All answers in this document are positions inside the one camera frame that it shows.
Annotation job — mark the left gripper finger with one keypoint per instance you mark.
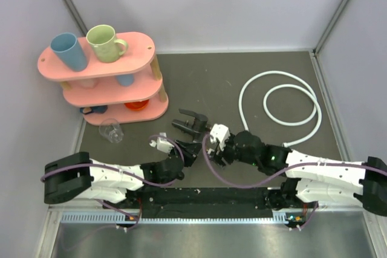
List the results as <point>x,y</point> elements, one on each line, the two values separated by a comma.
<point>193,154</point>
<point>188,145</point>

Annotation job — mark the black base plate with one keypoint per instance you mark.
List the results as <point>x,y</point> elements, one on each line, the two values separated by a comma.
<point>206,203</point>

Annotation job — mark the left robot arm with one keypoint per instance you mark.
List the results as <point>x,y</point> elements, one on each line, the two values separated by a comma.
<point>78,176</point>

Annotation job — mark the pink three-tier shelf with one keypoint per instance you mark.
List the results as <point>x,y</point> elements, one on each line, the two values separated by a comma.
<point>140,60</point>

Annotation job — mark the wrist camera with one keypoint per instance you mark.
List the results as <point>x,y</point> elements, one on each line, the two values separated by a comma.
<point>161,143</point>
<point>218,136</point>

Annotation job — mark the orange bowl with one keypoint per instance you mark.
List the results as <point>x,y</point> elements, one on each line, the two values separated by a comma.
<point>137,106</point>

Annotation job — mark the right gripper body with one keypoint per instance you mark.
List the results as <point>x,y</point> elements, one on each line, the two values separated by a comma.
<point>230,153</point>

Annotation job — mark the clear plastic cup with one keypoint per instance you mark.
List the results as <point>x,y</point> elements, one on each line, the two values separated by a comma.
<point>111,130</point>

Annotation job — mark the blue tumbler cup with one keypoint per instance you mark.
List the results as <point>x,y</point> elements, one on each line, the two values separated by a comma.
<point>68,49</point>

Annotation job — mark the small blue cup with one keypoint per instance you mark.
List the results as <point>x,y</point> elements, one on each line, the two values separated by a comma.
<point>125,79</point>

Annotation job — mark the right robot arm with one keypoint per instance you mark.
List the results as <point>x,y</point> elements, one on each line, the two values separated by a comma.
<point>309,179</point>

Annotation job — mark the green ceramic mug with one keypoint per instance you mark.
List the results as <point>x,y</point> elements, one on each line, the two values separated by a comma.
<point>107,47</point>

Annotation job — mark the aluminium cable rail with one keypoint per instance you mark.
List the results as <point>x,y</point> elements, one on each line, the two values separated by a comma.
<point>113,217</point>

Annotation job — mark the black faucet mixer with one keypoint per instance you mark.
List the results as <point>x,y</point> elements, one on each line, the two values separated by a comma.
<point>197,128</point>

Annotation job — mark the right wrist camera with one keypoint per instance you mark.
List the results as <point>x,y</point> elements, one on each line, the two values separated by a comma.
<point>218,136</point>

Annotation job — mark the blue toy object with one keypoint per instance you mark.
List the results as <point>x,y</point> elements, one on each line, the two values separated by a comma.
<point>93,110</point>

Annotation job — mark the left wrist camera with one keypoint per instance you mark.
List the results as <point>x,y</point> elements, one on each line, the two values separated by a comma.
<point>161,143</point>

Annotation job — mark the pink cup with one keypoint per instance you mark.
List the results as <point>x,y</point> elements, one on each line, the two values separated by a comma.
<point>88,83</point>

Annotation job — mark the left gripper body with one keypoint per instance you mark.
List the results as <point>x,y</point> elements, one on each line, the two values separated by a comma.
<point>185,154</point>

